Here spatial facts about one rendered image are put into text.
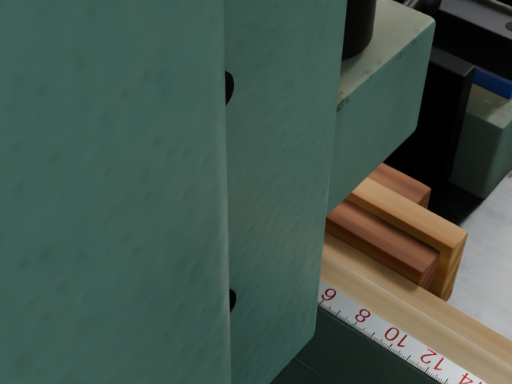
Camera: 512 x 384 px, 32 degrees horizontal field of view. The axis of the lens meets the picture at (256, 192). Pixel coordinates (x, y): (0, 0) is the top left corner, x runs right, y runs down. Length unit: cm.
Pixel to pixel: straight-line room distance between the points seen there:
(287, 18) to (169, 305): 10
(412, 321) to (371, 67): 13
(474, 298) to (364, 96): 18
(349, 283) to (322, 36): 22
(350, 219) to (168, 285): 33
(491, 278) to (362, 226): 9
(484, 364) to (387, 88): 14
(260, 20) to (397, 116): 21
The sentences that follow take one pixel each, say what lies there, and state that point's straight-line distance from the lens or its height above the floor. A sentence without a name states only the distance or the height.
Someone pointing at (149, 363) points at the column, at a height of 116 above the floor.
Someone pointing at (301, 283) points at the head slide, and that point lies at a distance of 32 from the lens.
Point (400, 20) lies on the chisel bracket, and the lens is 41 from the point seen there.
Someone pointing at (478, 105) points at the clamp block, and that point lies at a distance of 55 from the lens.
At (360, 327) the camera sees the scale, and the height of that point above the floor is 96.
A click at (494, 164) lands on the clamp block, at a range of 56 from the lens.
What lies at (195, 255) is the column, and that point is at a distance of 16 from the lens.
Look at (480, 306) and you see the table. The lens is 52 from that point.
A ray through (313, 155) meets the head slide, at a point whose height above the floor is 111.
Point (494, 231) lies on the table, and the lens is 56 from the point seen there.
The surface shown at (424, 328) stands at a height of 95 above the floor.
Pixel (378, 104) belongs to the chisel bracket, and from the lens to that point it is 40.
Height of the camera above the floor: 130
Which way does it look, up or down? 46 degrees down
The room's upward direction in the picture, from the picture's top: 1 degrees clockwise
